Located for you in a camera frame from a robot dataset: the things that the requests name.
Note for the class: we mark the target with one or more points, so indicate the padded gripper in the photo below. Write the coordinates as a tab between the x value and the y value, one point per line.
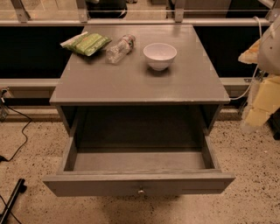
269	53

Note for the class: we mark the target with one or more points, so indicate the grey top drawer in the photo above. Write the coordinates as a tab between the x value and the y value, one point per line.
149	151

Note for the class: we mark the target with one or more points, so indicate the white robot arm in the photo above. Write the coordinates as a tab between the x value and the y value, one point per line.
272	33

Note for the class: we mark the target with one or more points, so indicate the white ceramic bowl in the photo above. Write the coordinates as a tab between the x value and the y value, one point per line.
159	56

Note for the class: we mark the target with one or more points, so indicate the grey wooden nightstand cabinet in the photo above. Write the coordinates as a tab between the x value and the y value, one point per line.
190	80

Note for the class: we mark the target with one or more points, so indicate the clear plastic water bottle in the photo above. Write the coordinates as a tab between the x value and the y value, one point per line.
117	52

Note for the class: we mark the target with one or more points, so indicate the green snack bag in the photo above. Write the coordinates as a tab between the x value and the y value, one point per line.
86	43

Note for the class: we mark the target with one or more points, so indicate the black stand leg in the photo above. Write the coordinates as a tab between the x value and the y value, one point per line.
20	187

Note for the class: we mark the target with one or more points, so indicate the metal railing frame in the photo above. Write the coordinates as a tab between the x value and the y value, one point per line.
190	12

